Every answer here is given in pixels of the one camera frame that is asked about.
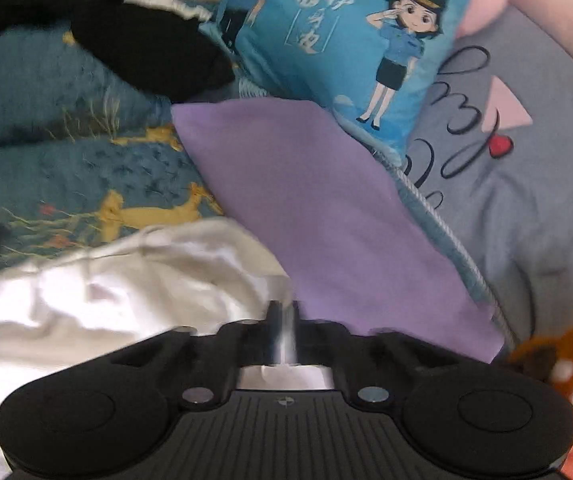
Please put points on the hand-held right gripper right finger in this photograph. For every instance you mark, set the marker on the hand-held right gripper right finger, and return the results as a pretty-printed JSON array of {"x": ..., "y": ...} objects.
[{"x": 316, "y": 342}]

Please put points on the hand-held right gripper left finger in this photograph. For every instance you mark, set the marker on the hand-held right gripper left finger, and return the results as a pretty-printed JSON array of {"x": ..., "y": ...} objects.
[{"x": 251, "y": 342}]

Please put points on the white shirt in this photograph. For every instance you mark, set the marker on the white shirt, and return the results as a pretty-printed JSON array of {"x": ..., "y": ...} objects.
[{"x": 116, "y": 300}]

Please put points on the purple folded garment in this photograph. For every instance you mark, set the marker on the purple folded garment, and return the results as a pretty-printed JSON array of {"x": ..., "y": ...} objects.
[{"x": 316, "y": 200}]

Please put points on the grey printed sofa cover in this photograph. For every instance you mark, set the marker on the grey printed sofa cover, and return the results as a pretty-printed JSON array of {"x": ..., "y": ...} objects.
[{"x": 541, "y": 210}]

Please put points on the black garment white trim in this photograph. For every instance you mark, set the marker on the black garment white trim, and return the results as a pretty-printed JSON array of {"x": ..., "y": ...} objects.
[{"x": 156, "y": 55}]

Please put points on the blue cartoon pillow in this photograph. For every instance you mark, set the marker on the blue cartoon pillow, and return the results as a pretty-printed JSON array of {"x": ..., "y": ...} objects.
[{"x": 316, "y": 35}]

